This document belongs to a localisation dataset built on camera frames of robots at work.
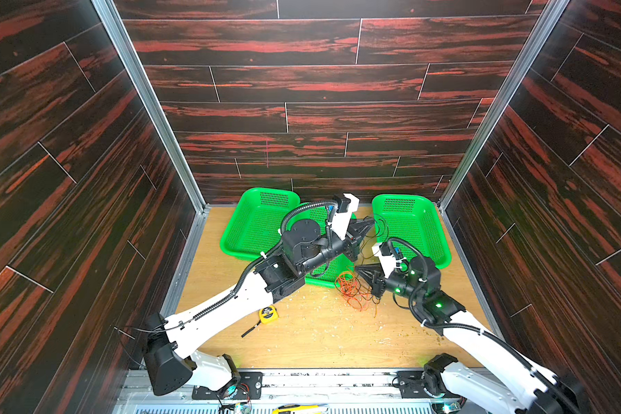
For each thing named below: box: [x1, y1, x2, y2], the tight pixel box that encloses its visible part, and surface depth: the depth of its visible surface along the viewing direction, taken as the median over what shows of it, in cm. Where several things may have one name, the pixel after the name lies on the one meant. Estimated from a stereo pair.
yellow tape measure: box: [240, 305, 279, 339], surface depth 88 cm
